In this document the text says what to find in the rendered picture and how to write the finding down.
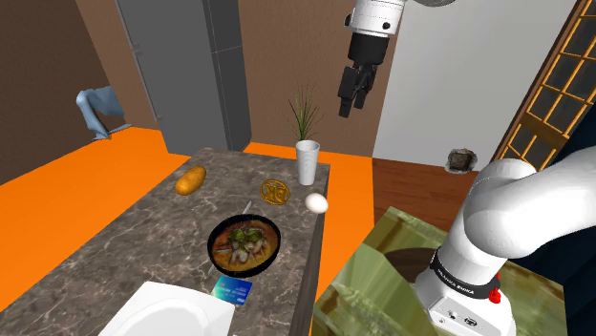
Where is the brown bread loaf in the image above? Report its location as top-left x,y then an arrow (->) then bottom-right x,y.
175,164 -> 207,197

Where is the light blue chair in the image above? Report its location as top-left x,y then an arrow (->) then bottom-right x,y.
75,85 -> 135,141

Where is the white vase with green plant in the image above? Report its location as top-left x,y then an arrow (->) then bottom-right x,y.
286,83 -> 325,187

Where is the blue card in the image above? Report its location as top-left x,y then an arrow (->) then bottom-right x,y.
209,274 -> 254,306

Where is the round gold emblem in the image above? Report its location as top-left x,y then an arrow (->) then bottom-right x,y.
259,178 -> 291,206

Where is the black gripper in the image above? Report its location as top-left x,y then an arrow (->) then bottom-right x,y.
337,31 -> 391,119

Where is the grey rock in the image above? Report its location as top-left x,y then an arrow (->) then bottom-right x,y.
444,148 -> 479,175

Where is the black bowl of food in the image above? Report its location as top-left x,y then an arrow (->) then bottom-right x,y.
206,214 -> 283,275

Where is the white plate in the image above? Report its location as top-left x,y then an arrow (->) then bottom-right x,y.
97,280 -> 237,336

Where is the grey refrigerator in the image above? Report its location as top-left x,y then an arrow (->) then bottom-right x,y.
114,0 -> 253,158

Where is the orange framed glass door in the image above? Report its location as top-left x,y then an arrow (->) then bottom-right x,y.
491,0 -> 596,172

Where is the white egg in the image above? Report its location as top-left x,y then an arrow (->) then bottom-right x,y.
304,192 -> 330,215

